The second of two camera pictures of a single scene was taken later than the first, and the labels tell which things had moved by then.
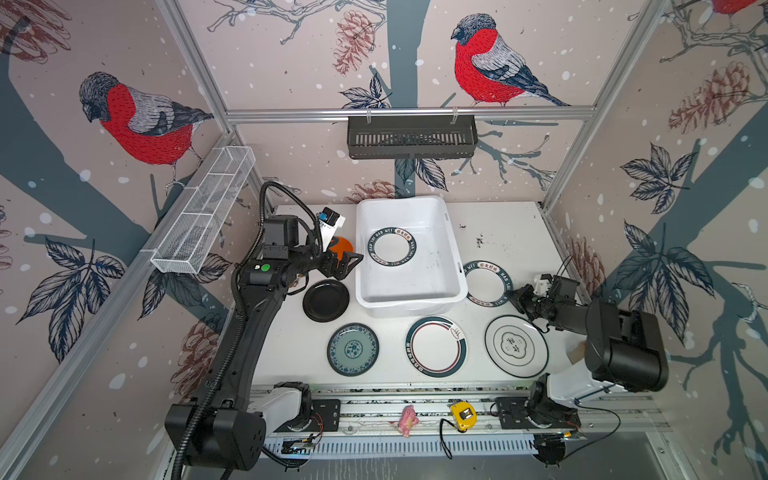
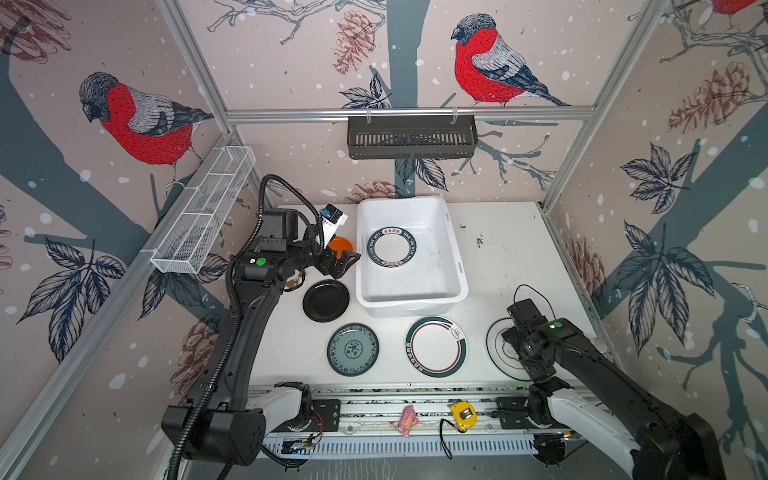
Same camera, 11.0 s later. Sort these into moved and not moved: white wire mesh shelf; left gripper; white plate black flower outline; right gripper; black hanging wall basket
Moved: right gripper
Not moved: black hanging wall basket; left gripper; white plate black flower outline; white wire mesh shelf
